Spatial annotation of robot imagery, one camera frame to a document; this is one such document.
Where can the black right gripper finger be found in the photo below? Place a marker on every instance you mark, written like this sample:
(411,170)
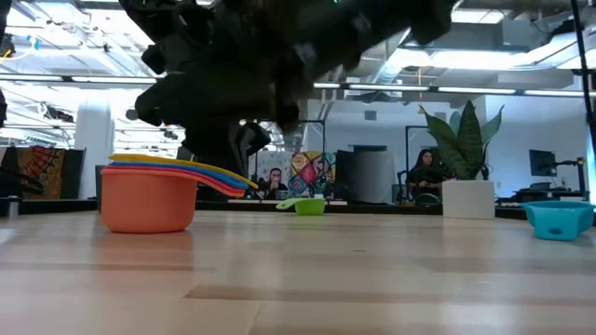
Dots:
(214,149)
(261,139)

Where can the yellow measuring cup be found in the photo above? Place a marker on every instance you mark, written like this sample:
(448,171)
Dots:
(186,163)

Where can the red measuring cup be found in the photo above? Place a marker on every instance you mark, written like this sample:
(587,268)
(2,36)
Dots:
(214,183)

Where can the green measuring cup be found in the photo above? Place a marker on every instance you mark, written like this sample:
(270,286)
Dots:
(309,207)

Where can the teal measuring cup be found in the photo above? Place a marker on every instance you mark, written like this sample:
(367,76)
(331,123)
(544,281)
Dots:
(559,218)

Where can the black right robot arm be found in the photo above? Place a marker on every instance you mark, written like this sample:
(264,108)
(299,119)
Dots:
(372,23)

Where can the person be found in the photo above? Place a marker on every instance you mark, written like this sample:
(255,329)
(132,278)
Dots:
(274,183)
(423,177)

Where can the colourful art panel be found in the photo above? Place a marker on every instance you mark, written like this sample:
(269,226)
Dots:
(309,174)

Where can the grey cabinet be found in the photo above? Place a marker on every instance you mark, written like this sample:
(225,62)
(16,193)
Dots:
(372,177)

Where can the white pillar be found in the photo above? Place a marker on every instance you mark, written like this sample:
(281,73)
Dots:
(93,153)

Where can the green artificial plant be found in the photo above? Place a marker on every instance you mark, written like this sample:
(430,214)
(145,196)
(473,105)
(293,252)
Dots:
(465,139)

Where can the small grey cylinder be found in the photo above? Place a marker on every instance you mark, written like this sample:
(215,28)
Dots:
(13,208)

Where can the white plant pot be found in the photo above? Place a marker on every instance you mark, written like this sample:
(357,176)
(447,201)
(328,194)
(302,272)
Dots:
(468,200)

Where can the long ceiling light strip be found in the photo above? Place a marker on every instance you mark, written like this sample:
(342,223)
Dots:
(475,89)

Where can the black computer monitor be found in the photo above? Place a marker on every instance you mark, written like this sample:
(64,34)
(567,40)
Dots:
(542,163)

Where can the orange patterned wall hanging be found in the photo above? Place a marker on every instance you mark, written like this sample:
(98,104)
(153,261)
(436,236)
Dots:
(42,172)

